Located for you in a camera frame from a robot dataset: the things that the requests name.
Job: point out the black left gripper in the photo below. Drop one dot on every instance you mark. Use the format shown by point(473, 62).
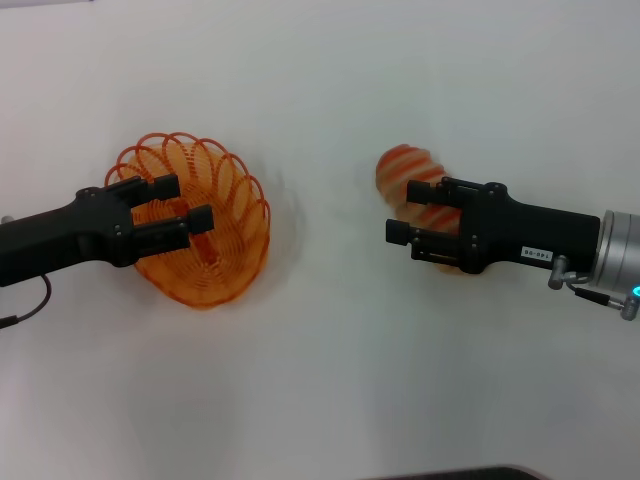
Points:
point(60, 239)

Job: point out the orange striped bread loaf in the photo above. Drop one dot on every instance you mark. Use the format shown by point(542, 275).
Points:
point(405, 167)

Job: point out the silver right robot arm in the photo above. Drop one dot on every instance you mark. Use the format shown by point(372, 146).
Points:
point(620, 245)

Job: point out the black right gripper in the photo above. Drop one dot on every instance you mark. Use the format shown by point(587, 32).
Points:
point(520, 235)

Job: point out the dark robot torso edge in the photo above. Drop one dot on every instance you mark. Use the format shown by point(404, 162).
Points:
point(450, 473)

